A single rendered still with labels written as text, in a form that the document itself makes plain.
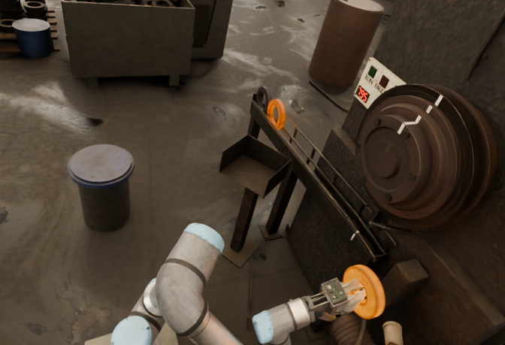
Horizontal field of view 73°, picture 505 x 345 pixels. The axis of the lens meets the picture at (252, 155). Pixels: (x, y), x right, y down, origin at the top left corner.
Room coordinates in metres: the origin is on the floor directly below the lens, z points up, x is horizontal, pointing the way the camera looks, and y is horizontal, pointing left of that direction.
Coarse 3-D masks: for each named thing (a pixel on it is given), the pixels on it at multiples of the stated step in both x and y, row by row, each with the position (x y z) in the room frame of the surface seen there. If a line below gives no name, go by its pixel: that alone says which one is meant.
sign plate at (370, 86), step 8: (368, 64) 1.42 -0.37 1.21; (376, 64) 1.38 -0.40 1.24; (376, 72) 1.36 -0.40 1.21; (384, 72) 1.33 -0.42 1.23; (360, 80) 1.42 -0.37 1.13; (368, 80) 1.38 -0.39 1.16; (376, 80) 1.34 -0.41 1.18; (392, 80) 1.28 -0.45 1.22; (400, 80) 1.26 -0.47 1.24; (368, 88) 1.37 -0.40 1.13; (376, 88) 1.33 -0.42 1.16; (384, 88) 1.30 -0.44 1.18; (368, 96) 1.34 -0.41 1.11; (376, 96) 1.31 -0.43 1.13; (368, 104) 1.33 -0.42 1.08
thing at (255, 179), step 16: (240, 144) 1.36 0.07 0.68; (256, 144) 1.38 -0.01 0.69; (224, 160) 1.25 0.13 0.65; (240, 160) 1.35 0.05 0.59; (256, 160) 1.37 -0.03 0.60; (272, 160) 1.33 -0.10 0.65; (288, 160) 1.30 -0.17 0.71; (240, 176) 1.23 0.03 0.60; (256, 176) 1.25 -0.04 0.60; (272, 176) 1.15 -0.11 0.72; (256, 192) 1.13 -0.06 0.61; (240, 208) 1.23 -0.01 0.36; (240, 224) 1.22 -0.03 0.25; (224, 240) 1.28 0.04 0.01; (240, 240) 1.21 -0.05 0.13; (224, 256) 1.17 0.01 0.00; (240, 256) 1.19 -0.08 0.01
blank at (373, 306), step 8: (352, 272) 0.65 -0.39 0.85; (360, 272) 0.64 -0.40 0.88; (368, 272) 0.63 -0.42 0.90; (344, 280) 0.66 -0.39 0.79; (360, 280) 0.62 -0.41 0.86; (368, 280) 0.61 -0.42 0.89; (376, 280) 0.61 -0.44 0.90; (368, 288) 0.60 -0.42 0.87; (376, 288) 0.59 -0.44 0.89; (368, 296) 0.58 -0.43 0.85; (376, 296) 0.57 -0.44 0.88; (384, 296) 0.58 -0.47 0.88; (360, 304) 0.58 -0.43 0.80; (368, 304) 0.57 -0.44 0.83; (376, 304) 0.56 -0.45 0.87; (384, 304) 0.56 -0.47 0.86; (360, 312) 0.57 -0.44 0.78; (368, 312) 0.56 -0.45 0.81; (376, 312) 0.55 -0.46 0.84
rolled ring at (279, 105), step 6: (270, 102) 1.82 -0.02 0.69; (276, 102) 1.76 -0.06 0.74; (282, 102) 1.76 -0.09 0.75; (270, 108) 1.81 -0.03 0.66; (282, 108) 1.72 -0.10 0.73; (270, 114) 1.80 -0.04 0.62; (282, 114) 1.69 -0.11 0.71; (282, 120) 1.68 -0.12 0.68; (276, 126) 1.70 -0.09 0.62; (282, 126) 1.69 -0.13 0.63
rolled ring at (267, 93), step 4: (260, 88) 1.96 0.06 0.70; (264, 88) 1.92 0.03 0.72; (268, 88) 1.93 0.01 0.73; (260, 92) 1.96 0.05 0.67; (264, 92) 1.90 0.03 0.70; (268, 92) 1.88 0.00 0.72; (256, 96) 1.98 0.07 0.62; (260, 96) 1.97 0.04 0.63; (268, 96) 1.86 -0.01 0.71; (256, 100) 1.97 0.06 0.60; (260, 100) 1.96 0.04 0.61; (268, 100) 1.85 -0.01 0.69; (260, 104) 1.95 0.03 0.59; (264, 112) 1.85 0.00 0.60
